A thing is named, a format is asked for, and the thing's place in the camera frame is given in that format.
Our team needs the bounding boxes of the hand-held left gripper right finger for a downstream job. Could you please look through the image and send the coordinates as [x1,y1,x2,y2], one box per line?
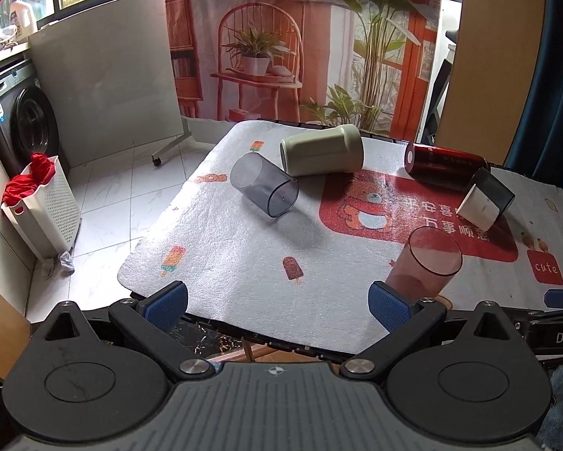
[340,281,529,381]

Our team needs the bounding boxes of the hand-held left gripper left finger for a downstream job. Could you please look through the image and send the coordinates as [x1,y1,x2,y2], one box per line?
[30,281,215,384]

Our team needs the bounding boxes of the pink transparent cup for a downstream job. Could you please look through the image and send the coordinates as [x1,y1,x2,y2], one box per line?
[385,226,463,300]

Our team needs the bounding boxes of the black and white cup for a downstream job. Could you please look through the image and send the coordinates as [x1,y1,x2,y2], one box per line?
[456,166,516,232]

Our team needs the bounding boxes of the grey transparent cup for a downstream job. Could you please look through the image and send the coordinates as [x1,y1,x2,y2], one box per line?
[230,153,300,219]

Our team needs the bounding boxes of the pale green cup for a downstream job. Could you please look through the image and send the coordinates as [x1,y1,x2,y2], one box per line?
[280,124,363,177]

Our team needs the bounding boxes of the white printed table mat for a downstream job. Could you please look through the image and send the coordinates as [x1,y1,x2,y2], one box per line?
[118,120,563,356]

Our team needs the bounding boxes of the crumpled white cloth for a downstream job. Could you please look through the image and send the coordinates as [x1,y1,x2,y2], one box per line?
[41,251,76,279]

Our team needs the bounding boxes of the white laundry basket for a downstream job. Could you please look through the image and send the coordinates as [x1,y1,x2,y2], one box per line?
[0,162,81,262]

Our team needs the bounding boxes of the red clothes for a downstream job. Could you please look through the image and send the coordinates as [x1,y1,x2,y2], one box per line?
[2,153,58,206]

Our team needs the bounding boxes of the blue curtain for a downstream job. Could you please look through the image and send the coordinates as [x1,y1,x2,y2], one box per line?
[504,0,563,199]

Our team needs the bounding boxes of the grey washing machine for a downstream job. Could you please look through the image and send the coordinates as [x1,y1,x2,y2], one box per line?
[0,59,61,178]

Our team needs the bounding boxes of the white board on wheels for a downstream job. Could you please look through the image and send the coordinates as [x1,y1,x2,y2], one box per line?
[27,2,194,168]

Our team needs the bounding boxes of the wooden panel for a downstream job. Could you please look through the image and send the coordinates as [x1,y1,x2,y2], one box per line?
[433,0,546,168]

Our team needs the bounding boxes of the printed backdrop cloth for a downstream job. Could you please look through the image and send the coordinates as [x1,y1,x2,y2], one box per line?
[161,0,465,147]

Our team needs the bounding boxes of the white detergent bottle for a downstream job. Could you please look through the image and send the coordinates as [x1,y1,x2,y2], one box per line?
[9,0,38,38]

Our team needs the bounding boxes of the black metal frame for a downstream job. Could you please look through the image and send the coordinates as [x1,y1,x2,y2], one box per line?
[420,30,459,147]

